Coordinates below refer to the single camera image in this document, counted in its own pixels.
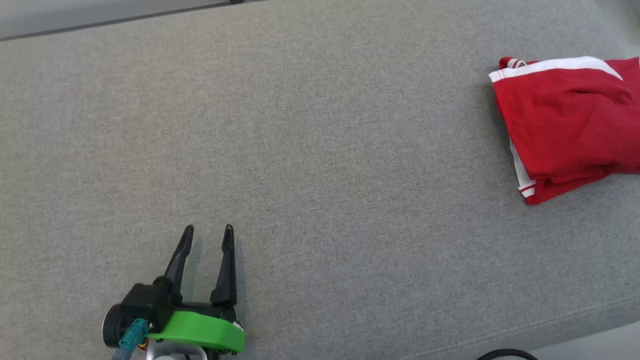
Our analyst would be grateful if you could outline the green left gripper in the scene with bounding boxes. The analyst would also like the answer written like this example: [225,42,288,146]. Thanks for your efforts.
[148,224,246,356]

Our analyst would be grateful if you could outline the red shorts with white trim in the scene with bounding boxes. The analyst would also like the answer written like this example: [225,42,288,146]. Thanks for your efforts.
[489,56,640,206]

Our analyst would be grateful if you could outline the teal left camera connector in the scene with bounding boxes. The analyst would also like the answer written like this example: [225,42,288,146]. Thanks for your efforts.
[118,318,150,352]

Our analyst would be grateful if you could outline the black cable loop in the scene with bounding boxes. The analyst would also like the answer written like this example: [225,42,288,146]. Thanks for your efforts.
[475,348,539,360]

